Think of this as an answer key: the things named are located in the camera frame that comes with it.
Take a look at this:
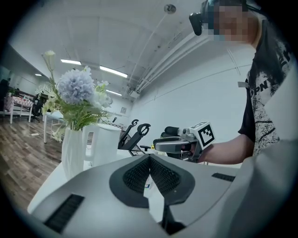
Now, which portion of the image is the person's head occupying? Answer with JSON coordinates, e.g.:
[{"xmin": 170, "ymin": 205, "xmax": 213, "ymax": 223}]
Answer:
[{"xmin": 208, "ymin": 0, "xmax": 263, "ymax": 48}]

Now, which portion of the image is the white electric kettle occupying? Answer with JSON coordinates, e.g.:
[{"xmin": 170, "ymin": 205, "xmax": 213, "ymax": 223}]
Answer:
[{"xmin": 81, "ymin": 123, "xmax": 122, "ymax": 168}]

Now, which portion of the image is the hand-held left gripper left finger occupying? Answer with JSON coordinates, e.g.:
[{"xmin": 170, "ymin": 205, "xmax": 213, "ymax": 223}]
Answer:
[{"xmin": 27, "ymin": 153, "xmax": 163, "ymax": 238}]

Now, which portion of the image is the person's right hand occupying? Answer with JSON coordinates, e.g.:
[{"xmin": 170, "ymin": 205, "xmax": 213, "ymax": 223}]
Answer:
[{"xmin": 181, "ymin": 142, "xmax": 198, "ymax": 156}]

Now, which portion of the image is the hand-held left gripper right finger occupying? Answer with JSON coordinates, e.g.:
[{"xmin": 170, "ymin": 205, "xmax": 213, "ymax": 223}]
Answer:
[{"xmin": 149, "ymin": 153, "xmax": 243, "ymax": 235}]

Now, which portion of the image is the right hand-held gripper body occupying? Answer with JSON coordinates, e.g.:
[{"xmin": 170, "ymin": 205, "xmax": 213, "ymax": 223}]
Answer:
[{"xmin": 180, "ymin": 121, "xmax": 216, "ymax": 162}]

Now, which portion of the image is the black framed picture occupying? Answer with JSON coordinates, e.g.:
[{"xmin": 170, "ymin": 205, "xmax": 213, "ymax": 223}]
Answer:
[{"xmin": 129, "ymin": 149, "xmax": 147, "ymax": 157}]

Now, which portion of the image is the person's printed t-shirt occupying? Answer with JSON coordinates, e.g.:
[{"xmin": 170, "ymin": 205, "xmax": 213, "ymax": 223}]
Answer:
[{"xmin": 238, "ymin": 18, "xmax": 294, "ymax": 156}]

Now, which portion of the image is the black desk chair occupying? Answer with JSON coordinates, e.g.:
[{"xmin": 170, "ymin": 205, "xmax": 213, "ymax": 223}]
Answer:
[{"xmin": 31, "ymin": 93, "xmax": 44, "ymax": 123}]

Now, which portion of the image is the checkered table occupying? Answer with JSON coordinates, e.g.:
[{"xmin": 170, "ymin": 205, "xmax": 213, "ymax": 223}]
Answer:
[{"xmin": 3, "ymin": 95, "xmax": 35, "ymax": 124}]

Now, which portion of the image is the black head-mounted camera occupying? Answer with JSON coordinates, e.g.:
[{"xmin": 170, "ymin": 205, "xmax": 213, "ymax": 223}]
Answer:
[{"xmin": 188, "ymin": 13, "xmax": 203, "ymax": 36}]

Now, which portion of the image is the pale blue table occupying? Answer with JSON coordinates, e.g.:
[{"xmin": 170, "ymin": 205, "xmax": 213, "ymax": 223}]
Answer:
[{"xmin": 43, "ymin": 111, "xmax": 68, "ymax": 144}]

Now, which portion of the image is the white ribbed vase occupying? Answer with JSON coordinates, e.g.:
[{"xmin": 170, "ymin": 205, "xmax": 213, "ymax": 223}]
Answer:
[{"xmin": 61, "ymin": 126, "xmax": 84, "ymax": 181}]

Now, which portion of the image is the person's right forearm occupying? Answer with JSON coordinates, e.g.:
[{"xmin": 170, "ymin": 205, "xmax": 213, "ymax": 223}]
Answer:
[{"xmin": 199, "ymin": 133, "xmax": 254, "ymax": 165}]

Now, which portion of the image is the blue white flower bouquet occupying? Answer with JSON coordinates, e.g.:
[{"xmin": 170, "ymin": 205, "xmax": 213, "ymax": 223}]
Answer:
[{"xmin": 37, "ymin": 50, "xmax": 115, "ymax": 142}]

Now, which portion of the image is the white table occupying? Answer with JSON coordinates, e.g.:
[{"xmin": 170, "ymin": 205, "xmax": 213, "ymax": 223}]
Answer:
[{"xmin": 27, "ymin": 148, "xmax": 243, "ymax": 213}]

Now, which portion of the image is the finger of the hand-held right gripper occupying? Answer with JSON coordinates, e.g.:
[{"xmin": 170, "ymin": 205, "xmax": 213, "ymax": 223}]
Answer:
[
  {"xmin": 153, "ymin": 136, "xmax": 187, "ymax": 153},
  {"xmin": 165, "ymin": 151, "xmax": 183, "ymax": 159}
]

